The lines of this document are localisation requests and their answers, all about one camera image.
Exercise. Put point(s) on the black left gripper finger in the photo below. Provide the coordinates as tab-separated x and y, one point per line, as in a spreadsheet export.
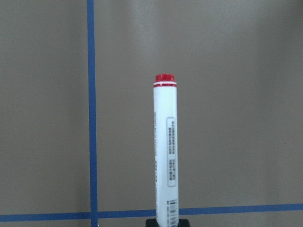
153	223

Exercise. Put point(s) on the red and white marker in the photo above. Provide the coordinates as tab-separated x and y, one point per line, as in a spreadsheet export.
166	150

